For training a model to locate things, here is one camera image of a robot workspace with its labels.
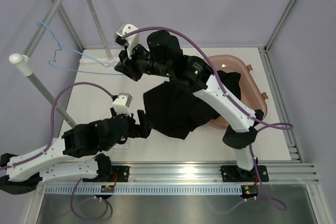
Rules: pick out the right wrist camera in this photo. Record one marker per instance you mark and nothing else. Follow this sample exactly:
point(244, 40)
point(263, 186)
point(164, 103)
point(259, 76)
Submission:
point(124, 37)

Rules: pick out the light blue wire hanger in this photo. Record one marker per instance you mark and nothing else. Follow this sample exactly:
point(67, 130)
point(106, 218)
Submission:
point(62, 52)

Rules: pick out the black shirt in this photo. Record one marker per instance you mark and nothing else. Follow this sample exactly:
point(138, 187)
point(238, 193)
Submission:
point(174, 112)

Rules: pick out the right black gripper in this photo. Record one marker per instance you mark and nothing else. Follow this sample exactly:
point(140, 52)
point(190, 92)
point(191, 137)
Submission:
point(126, 65)

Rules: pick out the pink plastic basin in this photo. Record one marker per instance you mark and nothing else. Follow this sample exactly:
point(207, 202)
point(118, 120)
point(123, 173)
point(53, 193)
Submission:
point(250, 94)

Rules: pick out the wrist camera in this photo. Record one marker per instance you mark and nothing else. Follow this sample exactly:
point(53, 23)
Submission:
point(124, 37)
point(121, 104)

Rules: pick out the white slotted cable duct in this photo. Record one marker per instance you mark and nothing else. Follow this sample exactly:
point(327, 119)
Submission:
point(86, 189)

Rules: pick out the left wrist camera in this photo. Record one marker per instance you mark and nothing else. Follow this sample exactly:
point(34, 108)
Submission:
point(121, 104)

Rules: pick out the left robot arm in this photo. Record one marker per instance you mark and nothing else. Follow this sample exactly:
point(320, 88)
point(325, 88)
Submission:
point(78, 154)

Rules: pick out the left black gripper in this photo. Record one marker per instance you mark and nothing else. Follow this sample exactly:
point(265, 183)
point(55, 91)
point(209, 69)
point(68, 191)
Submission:
point(142, 130)

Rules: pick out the aluminium mounting rail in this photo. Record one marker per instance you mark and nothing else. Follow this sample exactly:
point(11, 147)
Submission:
point(278, 173)

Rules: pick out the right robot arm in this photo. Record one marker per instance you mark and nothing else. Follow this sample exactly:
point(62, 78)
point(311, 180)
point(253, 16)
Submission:
point(156, 51)

